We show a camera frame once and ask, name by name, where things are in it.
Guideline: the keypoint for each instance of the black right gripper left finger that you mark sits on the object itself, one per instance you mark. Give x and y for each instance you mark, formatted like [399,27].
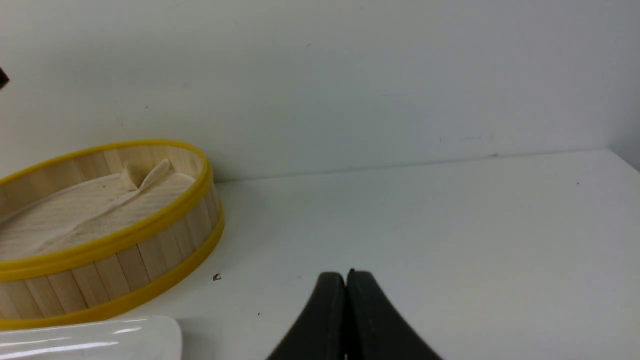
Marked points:
[316,334]

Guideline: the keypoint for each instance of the bamboo steamer basket yellow rim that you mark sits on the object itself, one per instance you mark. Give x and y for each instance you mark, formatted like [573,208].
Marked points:
[113,274]

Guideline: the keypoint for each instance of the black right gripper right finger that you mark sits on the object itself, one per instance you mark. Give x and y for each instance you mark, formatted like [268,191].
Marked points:
[374,329]

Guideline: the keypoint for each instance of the white square plate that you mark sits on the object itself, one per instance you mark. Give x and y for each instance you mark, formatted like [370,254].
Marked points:
[136,338]

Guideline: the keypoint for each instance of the white steamer liner cloth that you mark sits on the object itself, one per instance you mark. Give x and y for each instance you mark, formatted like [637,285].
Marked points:
[90,210]

